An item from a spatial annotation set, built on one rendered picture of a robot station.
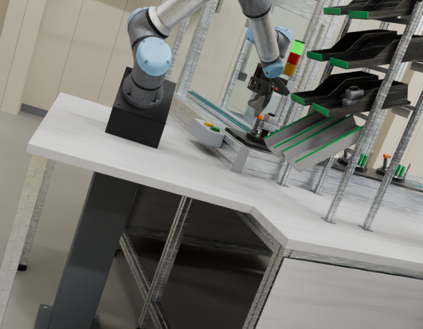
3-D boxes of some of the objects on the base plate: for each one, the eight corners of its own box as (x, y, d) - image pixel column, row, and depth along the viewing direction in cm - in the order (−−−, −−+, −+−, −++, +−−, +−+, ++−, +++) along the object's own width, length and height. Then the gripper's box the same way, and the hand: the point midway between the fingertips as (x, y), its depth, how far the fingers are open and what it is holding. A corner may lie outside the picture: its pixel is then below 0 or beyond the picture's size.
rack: (326, 222, 172) (428, -16, 154) (275, 182, 204) (355, -20, 186) (373, 232, 181) (474, 8, 163) (317, 192, 213) (397, 0, 195)
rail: (231, 170, 196) (241, 144, 193) (166, 111, 273) (172, 93, 271) (243, 173, 198) (253, 147, 196) (175, 114, 276) (181, 95, 273)
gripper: (255, 60, 207) (237, 109, 212) (265, 64, 200) (246, 115, 204) (273, 66, 211) (254, 115, 216) (283, 70, 203) (264, 121, 208)
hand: (257, 114), depth 211 cm, fingers closed
